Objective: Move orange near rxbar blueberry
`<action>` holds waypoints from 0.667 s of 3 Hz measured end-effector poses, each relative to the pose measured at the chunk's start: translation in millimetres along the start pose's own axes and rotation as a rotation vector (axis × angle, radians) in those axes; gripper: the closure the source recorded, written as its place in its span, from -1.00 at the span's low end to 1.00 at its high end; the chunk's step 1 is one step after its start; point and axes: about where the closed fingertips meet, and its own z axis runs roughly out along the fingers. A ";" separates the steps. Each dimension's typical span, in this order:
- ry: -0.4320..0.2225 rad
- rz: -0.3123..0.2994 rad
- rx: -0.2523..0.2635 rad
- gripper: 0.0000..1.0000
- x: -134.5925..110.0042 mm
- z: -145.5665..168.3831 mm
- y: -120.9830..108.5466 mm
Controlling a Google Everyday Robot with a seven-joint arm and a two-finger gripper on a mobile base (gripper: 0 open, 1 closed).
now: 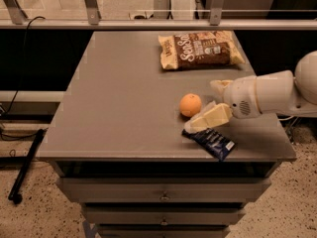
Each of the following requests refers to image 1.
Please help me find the grey drawer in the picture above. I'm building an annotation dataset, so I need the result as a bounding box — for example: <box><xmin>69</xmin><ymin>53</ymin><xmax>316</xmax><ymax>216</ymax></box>
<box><xmin>83</xmin><ymin>204</ymin><xmax>246</xmax><ymax>225</ymax></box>
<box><xmin>97</xmin><ymin>225</ymin><xmax>230</xmax><ymax>238</ymax></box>
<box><xmin>56</xmin><ymin>178</ymin><xmax>270</xmax><ymax>203</ymax></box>

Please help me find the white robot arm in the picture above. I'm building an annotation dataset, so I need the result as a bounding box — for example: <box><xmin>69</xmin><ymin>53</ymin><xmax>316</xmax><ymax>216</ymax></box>
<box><xmin>184</xmin><ymin>52</ymin><xmax>317</xmax><ymax>133</ymax></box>

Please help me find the bottom grey drawer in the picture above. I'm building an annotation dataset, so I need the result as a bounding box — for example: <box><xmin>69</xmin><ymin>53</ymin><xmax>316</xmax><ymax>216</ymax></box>
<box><xmin>97</xmin><ymin>225</ymin><xmax>230</xmax><ymax>238</ymax></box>

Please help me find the blue rxbar blueberry bar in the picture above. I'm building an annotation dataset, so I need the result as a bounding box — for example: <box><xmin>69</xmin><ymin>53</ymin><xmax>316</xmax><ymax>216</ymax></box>
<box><xmin>182</xmin><ymin>128</ymin><xmax>236</xmax><ymax>162</ymax></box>

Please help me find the top grey drawer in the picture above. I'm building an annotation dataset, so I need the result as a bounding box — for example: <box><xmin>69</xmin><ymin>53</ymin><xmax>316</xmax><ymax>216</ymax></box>
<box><xmin>56</xmin><ymin>178</ymin><xmax>270</xmax><ymax>203</ymax></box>

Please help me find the orange fruit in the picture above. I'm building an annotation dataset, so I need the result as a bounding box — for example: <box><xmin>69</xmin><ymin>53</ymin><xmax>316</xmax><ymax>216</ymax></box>
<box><xmin>179</xmin><ymin>93</ymin><xmax>202</xmax><ymax>117</ymax></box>

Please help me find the grey drawer cabinet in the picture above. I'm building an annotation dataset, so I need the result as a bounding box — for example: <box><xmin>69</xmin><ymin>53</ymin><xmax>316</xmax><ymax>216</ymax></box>
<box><xmin>36</xmin><ymin>30</ymin><xmax>298</xmax><ymax>238</ymax></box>

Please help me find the brown sea salt chip bag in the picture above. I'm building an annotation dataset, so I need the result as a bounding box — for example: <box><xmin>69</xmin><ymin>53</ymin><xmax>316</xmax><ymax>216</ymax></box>
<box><xmin>158</xmin><ymin>31</ymin><xmax>245</xmax><ymax>70</ymax></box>

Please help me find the middle grey drawer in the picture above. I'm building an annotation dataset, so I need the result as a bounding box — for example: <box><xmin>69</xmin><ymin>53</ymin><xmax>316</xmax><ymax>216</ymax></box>
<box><xmin>83</xmin><ymin>204</ymin><xmax>246</xmax><ymax>225</ymax></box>

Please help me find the black pole with wheel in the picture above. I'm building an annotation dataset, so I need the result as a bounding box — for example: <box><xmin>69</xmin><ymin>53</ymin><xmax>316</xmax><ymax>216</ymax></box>
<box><xmin>8</xmin><ymin>129</ymin><xmax>46</xmax><ymax>205</ymax></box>

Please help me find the black cable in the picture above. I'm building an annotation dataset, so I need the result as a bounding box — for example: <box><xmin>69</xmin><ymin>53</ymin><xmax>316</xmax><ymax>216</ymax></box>
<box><xmin>0</xmin><ymin>15</ymin><xmax>47</xmax><ymax>142</ymax></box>

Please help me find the grey metal railing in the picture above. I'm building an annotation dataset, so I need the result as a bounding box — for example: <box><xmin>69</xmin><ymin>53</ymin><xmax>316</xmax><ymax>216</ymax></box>
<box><xmin>0</xmin><ymin>0</ymin><xmax>317</xmax><ymax>31</ymax></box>

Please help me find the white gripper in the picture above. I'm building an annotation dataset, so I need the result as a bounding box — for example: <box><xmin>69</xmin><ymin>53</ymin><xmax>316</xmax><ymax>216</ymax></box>
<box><xmin>184</xmin><ymin>75</ymin><xmax>261</xmax><ymax>133</ymax></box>

